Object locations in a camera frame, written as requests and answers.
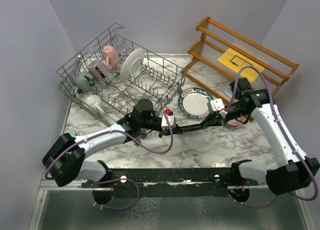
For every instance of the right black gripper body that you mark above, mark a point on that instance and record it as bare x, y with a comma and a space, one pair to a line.
235, 111

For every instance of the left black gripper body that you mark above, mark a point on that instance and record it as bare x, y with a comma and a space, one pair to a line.
151, 124

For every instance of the blue rimmed white plate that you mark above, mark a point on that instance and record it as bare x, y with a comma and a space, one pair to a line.
193, 102

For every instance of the white grey mug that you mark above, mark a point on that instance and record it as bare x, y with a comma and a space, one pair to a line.
95, 102

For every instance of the black rimmed printed plate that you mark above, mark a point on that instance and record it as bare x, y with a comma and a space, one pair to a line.
132, 64

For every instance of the purple mug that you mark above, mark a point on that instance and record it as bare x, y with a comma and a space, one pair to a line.
98, 69

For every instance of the pink cream mug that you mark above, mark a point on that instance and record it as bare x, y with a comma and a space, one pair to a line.
111, 57

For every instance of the dark grey mug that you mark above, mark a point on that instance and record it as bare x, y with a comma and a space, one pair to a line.
84, 82

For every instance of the clear drinking glass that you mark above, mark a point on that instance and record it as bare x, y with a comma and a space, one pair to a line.
120, 47

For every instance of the black rimmed cream plate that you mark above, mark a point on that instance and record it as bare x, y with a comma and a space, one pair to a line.
210, 121

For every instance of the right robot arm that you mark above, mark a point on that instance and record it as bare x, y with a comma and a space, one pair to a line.
295, 170

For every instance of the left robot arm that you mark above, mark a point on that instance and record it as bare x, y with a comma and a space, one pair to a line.
66, 159

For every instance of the orange wooden shelf rack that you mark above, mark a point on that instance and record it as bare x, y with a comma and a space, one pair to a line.
216, 39

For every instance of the red patterned glass bowl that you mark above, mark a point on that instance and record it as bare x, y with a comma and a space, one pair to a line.
234, 123

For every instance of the yellow paper card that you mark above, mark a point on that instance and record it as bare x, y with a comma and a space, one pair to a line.
235, 61

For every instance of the black mounting base bar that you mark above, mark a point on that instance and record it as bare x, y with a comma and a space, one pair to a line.
171, 182

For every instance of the light blue sponge bar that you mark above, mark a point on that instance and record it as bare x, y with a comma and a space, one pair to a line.
73, 133

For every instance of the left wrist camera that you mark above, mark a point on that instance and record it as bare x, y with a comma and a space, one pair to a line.
168, 120

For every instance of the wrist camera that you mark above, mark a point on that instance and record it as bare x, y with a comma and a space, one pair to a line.
168, 120
217, 106

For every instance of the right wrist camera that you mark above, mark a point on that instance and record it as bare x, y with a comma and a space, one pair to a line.
217, 106

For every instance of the grey wire dish rack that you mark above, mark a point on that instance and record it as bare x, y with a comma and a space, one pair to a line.
158, 79

